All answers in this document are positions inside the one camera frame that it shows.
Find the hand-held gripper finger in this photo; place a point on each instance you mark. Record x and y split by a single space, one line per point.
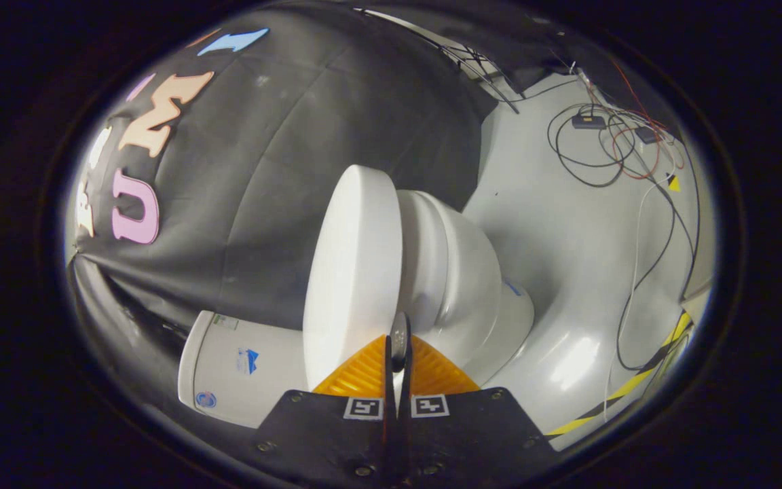
389 407
404 407

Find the white toilet lid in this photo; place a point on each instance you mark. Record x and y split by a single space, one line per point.
357 272

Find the white ceramic toilet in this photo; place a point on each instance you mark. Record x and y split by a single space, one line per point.
459 272

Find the white toilet tank cover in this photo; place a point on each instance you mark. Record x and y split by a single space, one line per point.
191 367

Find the yellow black floor tape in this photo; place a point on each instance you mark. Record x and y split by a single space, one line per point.
628 386

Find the black backdrop cloth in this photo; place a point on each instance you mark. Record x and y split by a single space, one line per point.
282 149

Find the small black box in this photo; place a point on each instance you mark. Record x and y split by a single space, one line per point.
588 122
647 134

